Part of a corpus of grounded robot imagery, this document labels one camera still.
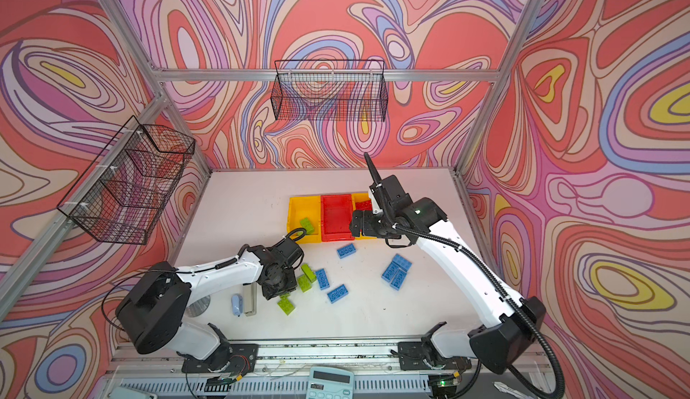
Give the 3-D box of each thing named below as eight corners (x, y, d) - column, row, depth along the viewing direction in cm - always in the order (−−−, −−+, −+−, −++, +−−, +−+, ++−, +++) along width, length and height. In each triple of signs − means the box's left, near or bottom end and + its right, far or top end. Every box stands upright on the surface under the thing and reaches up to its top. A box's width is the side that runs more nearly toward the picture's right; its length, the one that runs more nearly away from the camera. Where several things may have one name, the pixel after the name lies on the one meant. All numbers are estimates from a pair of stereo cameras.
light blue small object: (234, 316, 83) (229, 312, 80) (235, 299, 86) (231, 294, 83) (243, 314, 83) (239, 311, 80) (244, 297, 86) (241, 293, 83)
